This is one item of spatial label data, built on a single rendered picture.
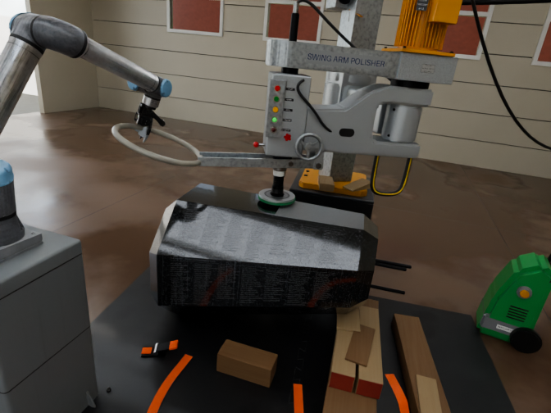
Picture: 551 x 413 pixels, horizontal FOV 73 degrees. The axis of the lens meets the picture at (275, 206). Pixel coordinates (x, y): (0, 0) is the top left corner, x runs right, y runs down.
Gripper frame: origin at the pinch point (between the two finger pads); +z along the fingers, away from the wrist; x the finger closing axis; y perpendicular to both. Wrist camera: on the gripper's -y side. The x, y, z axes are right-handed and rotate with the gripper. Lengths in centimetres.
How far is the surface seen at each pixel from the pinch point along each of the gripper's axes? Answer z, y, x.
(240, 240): 19, -35, 75
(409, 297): 43, -187, 108
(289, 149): -32, -50, 65
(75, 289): 43, 40, 80
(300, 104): -55, -46, 62
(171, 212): 25.4, -10.8, 40.6
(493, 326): 23, -191, 161
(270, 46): -75, -28, 46
